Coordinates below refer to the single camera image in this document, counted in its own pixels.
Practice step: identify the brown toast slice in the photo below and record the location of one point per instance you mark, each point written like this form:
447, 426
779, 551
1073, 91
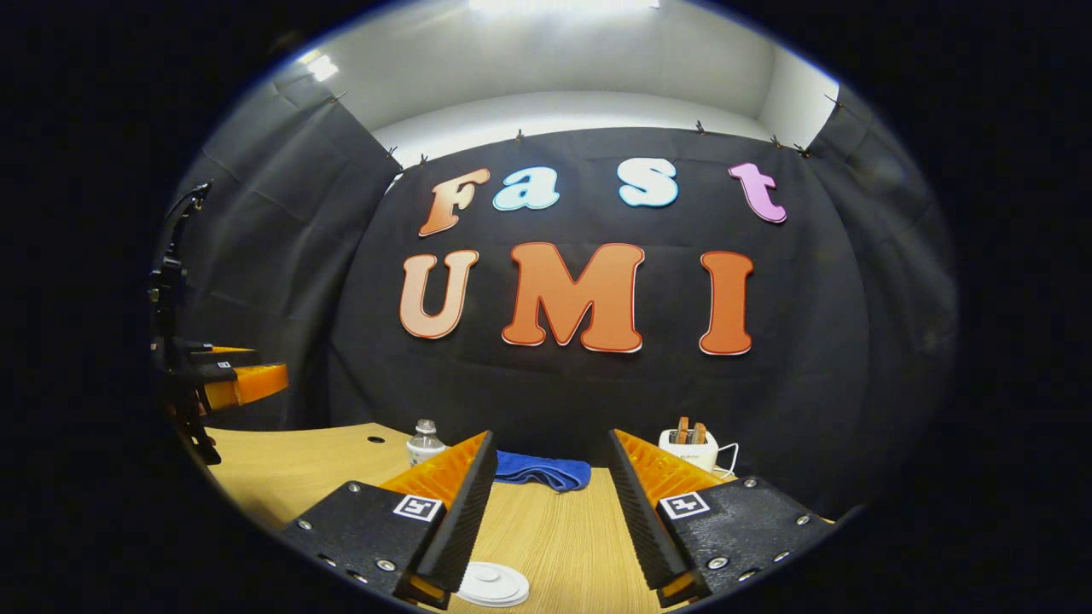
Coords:
682, 430
699, 433

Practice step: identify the bright ceiling light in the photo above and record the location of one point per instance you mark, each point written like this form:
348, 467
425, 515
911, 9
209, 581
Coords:
322, 67
563, 4

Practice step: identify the cream toaster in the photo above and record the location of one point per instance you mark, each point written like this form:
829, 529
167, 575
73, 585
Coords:
695, 456

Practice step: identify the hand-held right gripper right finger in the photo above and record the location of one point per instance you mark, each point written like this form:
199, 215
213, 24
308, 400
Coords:
644, 520

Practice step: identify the clear water bottle white label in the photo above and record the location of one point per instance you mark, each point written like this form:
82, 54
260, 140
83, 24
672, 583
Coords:
424, 445

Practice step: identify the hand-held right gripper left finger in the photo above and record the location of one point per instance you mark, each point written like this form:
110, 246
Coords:
465, 520

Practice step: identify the blue towel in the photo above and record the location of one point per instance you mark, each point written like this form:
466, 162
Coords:
546, 469

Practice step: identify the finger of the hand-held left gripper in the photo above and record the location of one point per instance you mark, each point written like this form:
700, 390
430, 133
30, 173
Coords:
247, 384
217, 353

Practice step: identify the white teacup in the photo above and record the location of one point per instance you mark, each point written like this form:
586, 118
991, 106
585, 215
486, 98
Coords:
519, 594

